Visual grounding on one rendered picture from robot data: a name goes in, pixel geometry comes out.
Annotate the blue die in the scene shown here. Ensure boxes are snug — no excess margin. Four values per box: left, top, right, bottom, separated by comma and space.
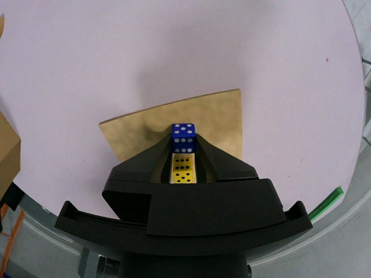
171, 124, 196, 154

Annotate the tan mottled mat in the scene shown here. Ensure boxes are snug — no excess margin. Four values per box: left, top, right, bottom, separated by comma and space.
98, 89, 242, 162

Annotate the open brown cardboard box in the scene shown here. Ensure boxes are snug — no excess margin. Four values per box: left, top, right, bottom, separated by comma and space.
0, 111, 21, 201

